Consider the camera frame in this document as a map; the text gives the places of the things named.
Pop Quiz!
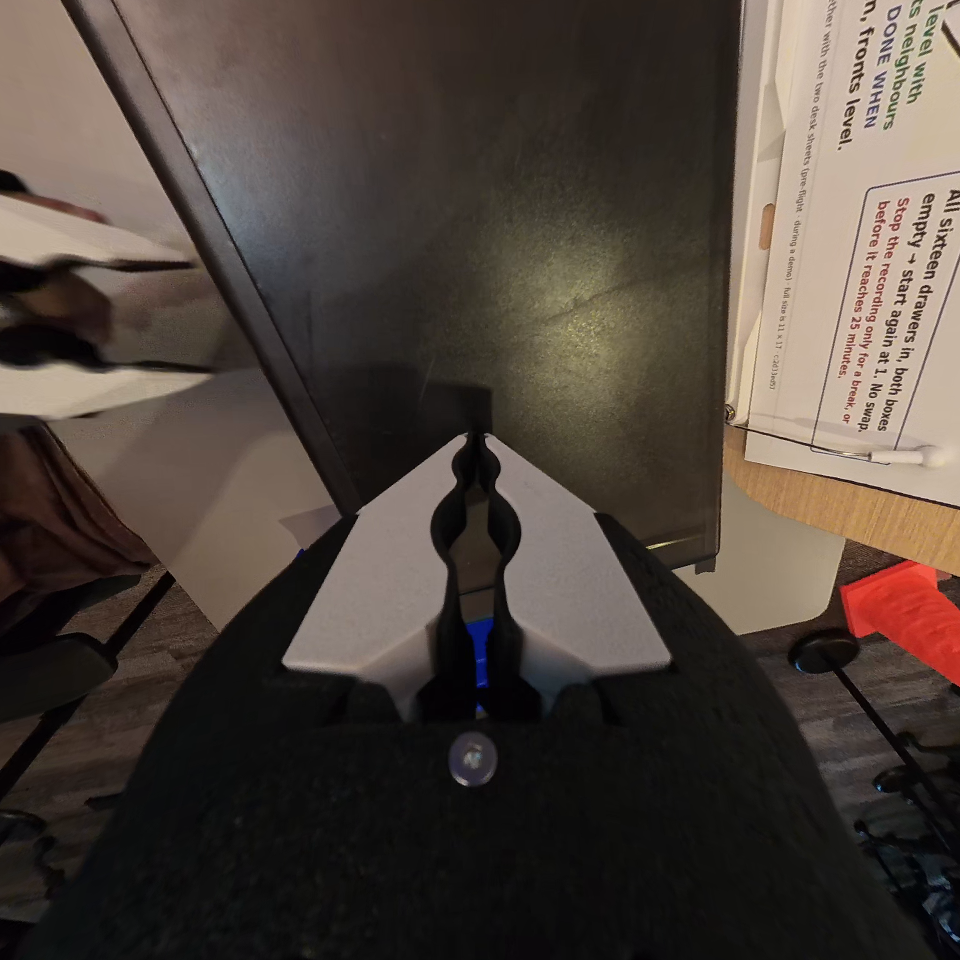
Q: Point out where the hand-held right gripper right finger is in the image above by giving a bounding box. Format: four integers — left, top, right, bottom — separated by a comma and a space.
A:
477, 433, 673, 723

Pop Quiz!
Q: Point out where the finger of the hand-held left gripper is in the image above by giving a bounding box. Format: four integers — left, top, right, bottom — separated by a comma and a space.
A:
0, 326, 220, 423
0, 193, 198, 275

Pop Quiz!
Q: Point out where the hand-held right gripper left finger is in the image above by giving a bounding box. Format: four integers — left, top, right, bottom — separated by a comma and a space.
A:
281, 433, 481, 723

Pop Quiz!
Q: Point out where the black drawer cabinet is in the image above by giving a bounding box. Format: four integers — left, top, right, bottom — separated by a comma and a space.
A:
63, 0, 744, 575

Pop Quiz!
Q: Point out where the blue plastic bin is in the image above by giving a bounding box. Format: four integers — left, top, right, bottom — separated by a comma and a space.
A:
466, 618, 496, 717

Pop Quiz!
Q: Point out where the person's leg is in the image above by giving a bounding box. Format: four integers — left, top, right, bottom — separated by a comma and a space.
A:
0, 423, 162, 639

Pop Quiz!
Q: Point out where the black stand base with rod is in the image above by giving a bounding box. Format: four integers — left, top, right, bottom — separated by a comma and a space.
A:
791, 628, 960, 822

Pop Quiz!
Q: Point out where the light wooden board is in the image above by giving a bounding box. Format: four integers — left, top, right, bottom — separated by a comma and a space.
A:
721, 427, 960, 579

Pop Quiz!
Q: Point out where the red plastic object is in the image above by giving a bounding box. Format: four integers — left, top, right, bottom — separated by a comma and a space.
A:
840, 561, 960, 687

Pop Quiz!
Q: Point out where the white cardboard box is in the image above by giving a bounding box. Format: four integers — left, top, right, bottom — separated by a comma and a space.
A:
723, 0, 807, 429

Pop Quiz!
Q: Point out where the printed instruction sheet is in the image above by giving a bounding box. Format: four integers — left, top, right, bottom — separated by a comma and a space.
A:
742, 0, 960, 507

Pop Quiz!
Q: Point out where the metal wire sheet holder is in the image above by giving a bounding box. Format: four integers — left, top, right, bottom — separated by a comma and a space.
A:
723, 405, 948, 470

